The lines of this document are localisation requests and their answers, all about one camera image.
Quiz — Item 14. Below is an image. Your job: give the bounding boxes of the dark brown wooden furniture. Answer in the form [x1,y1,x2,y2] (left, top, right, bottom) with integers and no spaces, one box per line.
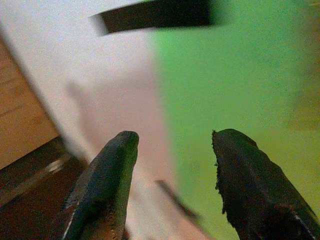
[0,134,131,240]

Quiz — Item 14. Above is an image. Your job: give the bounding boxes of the dark rectangular wall plate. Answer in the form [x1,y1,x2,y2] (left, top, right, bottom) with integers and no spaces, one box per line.
[89,0,218,36]

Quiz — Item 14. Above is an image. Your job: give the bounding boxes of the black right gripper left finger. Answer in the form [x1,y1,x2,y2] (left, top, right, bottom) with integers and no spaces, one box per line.
[59,130,140,240]

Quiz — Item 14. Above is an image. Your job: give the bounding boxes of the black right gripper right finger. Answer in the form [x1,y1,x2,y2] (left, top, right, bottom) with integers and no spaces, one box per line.
[211,128,320,240]

